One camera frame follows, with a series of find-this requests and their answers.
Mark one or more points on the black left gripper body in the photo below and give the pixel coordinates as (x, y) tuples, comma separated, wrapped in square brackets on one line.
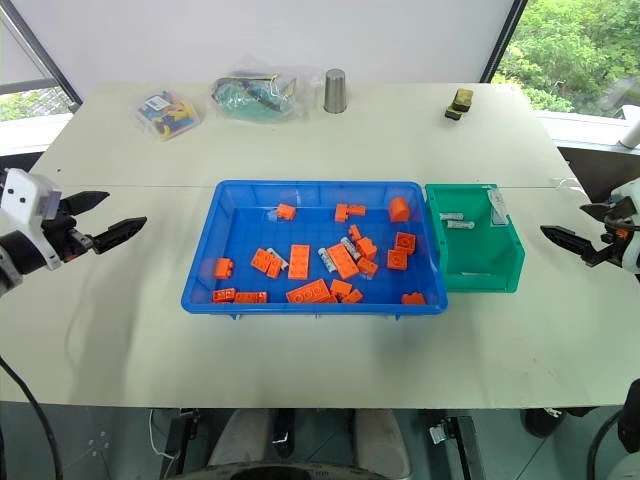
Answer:
[(65, 232)]

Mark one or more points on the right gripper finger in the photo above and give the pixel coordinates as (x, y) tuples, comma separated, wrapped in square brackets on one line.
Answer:
[(570, 240), (595, 210)]

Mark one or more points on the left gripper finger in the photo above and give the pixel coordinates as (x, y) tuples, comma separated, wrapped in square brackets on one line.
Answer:
[(87, 200), (122, 230)]

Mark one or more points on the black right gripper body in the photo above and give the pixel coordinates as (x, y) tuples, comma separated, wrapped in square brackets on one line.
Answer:
[(616, 227)]

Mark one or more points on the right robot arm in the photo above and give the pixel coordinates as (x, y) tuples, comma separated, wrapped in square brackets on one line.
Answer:
[(631, 415)]

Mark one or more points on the white label strip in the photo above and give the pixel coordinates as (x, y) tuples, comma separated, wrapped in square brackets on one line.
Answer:
[(497, 207)]

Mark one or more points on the white roll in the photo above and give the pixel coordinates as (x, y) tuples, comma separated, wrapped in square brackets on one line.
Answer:
[(631, 134)]

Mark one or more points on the green plastic bin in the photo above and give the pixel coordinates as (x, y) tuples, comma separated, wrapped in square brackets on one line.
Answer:
[(480, 250)]

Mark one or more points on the small orange building block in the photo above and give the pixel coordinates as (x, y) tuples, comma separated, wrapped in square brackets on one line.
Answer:
[(413, 299), (286, 211), (353, 296), (342, 213), (225, 268), (223, 296), (275, 270), (354, 232)]

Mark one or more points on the bag of colourful parts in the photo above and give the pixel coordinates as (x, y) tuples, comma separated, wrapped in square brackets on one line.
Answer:
[(166, 114)]

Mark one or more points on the blue plastic tray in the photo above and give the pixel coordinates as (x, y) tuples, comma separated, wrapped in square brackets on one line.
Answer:
[(240, 235)]

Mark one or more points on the square orange building block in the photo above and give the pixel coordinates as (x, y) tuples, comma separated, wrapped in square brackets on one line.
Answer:
[(397, 259), (405, 242), (261, 260)]

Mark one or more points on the flat orange building block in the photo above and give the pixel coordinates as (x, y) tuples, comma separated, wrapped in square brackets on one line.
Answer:
[(251, 297), (357, 210)]

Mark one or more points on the yellow and black toy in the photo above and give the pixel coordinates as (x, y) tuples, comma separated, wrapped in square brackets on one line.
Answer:
[(458, 104)]

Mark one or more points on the round orange building block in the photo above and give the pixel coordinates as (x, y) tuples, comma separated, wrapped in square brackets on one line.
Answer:
[(399, 210)]

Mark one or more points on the long orange building block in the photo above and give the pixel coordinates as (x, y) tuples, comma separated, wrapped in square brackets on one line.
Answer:
[(344, 261), (299, 261)]

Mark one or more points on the black caster wheel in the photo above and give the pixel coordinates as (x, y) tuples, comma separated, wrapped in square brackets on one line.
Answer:
[(542, 422)]

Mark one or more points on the clear plastic bag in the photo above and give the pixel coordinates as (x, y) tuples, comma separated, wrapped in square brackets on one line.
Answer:
[(260, 95)]

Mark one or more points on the orange plastic toy brick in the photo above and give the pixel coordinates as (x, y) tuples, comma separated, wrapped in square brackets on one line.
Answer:
[(310, 292)]

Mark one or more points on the black table leg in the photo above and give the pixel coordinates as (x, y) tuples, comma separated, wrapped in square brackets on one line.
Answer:
[(182, 442), (462, 447)]

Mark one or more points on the grey rounded pad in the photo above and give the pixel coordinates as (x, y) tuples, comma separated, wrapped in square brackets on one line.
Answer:
[(382, 442), (240, 440)]

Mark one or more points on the metal cup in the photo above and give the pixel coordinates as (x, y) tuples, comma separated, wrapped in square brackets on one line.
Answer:
[(335, 91)]

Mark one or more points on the dark round base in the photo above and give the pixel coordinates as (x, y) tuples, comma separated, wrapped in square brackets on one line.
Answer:
[(300, 472)]

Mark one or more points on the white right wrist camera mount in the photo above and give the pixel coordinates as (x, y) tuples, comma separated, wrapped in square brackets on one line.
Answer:
[(633, 192)]

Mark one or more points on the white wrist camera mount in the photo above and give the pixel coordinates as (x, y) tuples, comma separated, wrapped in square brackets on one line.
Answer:
[(22, 192), (633, 192)]

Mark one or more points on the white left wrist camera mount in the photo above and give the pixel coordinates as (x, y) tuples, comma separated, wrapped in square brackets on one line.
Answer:
[(22, 192)]

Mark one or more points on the black window frame post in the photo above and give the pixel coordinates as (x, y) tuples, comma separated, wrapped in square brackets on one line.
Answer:
[(505, 40)]

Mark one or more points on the black centre post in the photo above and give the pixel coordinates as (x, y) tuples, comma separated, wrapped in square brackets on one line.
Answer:
[(287, 432)]

